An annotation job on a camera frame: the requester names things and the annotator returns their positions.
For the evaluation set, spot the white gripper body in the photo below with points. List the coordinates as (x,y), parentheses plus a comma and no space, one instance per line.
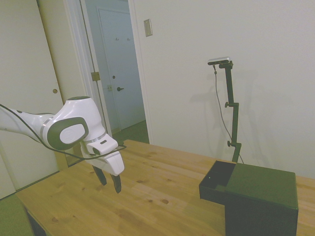
(113,164)

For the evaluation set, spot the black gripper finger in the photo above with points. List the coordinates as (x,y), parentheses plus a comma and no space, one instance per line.
(116,184)
(101,177)

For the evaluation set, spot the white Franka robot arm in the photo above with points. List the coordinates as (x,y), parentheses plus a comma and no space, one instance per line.
(71,115)

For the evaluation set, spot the black open drawer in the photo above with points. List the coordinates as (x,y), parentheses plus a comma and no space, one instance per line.
(211,189)

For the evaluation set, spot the black drawer cabinet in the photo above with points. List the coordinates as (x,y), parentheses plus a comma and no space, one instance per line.
(261,196)

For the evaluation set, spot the brass door hinge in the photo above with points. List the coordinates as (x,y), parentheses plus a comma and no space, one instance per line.
(95,76)

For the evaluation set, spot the white open door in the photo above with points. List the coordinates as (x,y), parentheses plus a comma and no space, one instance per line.
(29,73)

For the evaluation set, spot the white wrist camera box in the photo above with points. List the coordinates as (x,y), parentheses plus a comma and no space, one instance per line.
(102,145)

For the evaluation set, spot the black articulated camera stand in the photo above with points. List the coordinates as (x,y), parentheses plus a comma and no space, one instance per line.
(233,118)

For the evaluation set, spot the silver camera on stand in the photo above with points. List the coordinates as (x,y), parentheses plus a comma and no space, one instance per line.
(219,60)

